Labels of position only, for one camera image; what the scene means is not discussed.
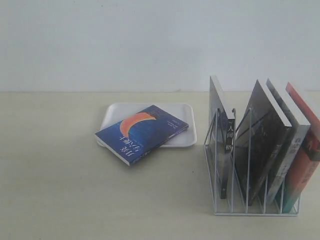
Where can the blue book with orange moon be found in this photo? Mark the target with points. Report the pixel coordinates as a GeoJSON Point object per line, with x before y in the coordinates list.
{"type": "Point", "coordinates": [137, 135]}

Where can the black grey book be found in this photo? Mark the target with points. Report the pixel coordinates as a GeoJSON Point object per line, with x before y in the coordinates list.
{"type": "Point", "coordinates": [222, 133]}

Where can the dark brown book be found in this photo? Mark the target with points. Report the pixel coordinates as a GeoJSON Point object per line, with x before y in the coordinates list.
{"type": "Point", "coordinates": [259, 140]}

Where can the grey white book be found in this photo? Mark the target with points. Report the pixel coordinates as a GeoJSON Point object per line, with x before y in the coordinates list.
{"type": "Point", "coordinates": [299, 127]}

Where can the orange red book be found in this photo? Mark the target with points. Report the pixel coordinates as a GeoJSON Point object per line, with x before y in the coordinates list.
{"type": "Point", "coordinates": [307, 158]}

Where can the white wire book rack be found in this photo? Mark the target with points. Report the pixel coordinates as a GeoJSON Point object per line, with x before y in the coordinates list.
{"type": "Point", "coordinates": [235, 204]}

